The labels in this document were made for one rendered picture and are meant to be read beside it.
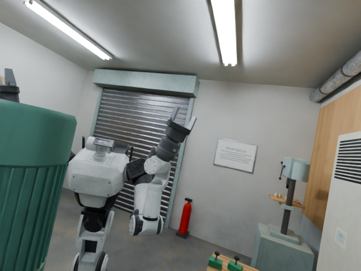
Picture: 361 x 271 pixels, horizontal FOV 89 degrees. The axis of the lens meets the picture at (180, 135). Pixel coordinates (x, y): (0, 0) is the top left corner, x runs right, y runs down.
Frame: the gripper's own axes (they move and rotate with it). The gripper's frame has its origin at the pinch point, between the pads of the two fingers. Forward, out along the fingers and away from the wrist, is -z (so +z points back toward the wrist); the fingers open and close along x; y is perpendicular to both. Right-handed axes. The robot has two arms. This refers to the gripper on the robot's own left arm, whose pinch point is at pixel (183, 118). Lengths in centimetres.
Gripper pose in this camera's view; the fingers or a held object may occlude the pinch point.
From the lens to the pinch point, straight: 77.5
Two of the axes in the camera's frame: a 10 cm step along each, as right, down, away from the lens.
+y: -5.5, -3.4, 7.7
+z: -4.6, 8.8, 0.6
